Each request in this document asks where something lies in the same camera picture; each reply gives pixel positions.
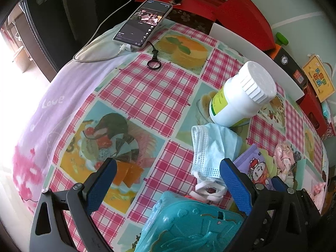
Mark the smartphone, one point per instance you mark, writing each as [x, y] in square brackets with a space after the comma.
[144, 23]

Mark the flat red box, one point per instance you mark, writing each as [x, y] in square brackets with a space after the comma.
[199, 0]

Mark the teal plastic toy case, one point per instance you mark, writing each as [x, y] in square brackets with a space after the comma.
[183, 228]

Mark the red carton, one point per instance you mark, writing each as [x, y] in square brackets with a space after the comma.
[312, 107]

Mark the pink checked picture tablecloth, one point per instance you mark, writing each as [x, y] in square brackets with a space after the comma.
[147, 89]

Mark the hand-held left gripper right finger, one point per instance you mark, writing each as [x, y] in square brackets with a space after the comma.
[235, 186]

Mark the yellow handbag shaped box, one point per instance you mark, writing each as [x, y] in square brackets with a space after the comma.
[320, 78]

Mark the green plastic knob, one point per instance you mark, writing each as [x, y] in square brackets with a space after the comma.
[281, 38]

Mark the black box with gauge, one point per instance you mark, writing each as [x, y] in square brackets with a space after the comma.
[288, 63]

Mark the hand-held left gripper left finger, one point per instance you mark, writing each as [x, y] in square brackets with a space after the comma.
[102, 183]

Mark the pink scrunchie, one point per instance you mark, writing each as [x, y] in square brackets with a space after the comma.
[283, 155]

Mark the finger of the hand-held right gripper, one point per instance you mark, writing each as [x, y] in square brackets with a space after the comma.
[278, 183]

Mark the dark floral box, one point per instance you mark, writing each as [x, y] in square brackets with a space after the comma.
[191, 21]

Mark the lilac blanket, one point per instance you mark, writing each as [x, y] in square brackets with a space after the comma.
[52, 115]

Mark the pink white striped cloth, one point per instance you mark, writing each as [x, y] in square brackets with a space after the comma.
[319, 191]

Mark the blue face mask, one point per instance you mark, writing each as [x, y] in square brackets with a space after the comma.
[212, 147]

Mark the beige woven basket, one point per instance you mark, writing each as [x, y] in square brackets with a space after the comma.
[22, 59]

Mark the light blue tissue pack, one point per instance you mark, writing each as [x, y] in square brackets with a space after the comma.
[326, 111]

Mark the white chair back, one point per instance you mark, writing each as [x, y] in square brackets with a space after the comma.
[236, 39]

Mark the white plastic bottle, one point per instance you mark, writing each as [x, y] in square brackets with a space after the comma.
[236, 102]

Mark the purple wet wipes packet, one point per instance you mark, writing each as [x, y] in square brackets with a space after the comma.
[257, 168]

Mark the light green pouch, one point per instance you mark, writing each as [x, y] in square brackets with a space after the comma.
[269, 160]

